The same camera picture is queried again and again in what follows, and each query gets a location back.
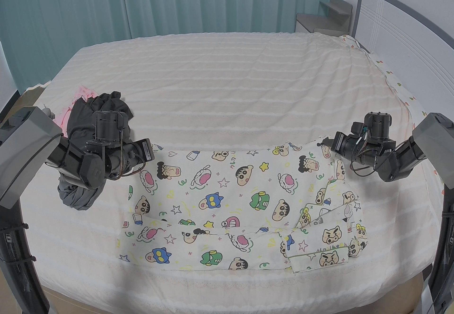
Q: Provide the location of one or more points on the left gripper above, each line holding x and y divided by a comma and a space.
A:
140, 153

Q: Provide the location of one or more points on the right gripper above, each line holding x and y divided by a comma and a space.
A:
342, 146

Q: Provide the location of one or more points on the white printed pyjama top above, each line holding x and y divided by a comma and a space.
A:
241, 199

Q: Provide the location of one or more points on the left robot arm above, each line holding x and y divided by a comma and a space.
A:
32, 149

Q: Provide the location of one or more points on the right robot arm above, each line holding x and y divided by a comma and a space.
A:
418, 149

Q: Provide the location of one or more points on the bed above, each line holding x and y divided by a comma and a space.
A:
248, 92

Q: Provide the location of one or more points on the black garment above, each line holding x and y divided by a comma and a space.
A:
85, 117

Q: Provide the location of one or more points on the dark grey garment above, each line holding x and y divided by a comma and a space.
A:
76, 195

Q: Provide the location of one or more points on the pink garment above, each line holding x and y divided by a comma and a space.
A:
76, 98

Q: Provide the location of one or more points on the light grey garment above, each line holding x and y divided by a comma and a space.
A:
48, 110

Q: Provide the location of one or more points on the grey bedside table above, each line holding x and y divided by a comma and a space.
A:
322, 18

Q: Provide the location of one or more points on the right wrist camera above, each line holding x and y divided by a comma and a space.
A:
357, 128

